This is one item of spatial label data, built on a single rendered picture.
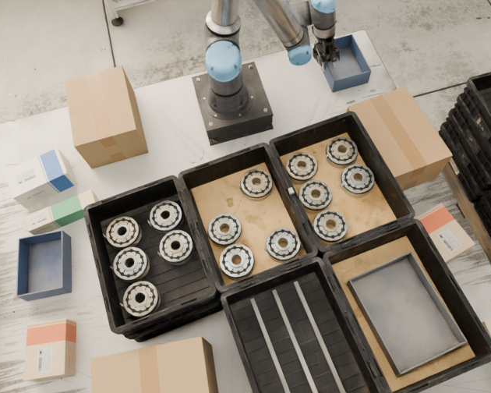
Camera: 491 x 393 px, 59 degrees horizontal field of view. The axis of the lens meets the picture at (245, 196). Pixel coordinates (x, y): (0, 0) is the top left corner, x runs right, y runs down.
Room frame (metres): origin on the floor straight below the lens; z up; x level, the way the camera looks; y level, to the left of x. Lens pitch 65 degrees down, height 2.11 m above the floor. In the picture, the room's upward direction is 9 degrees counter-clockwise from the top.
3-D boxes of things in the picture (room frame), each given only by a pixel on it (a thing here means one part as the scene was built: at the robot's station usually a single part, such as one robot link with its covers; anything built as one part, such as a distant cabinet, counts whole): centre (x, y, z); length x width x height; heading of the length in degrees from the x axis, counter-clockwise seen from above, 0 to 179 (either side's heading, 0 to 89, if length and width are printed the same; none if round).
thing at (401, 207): (0.57, -0.28, 0.87); 0.40 x 0.30 x 0.11; 12
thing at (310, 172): (0.66, -0.19, 0.86); 0.10 x 0.10 x 0.01
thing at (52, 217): (0.69, 0.64, 0.73); 0.24 x 0.06 x 0.06; 106
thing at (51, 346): (0.24, 0.66, 0.74); 0.16 x 0.12 x 0.07; 0
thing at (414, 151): (0.74, -0.53, 0.78); 0.30 x 0.22 x 0.16; 13
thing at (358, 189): (0.59, -0.36, 0.86); 0.10 x 0.10 x 0.01
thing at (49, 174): (0.84, 0.72, 0.74); 0.20 x 0.12 x 0.09; 110
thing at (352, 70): (1.16, -0.46, 0.74); 0.20 x 0.15 x 0.07; 8
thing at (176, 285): (0.44, 0.30, 0.87); 0.40 x 0.30 x 0.11; 12
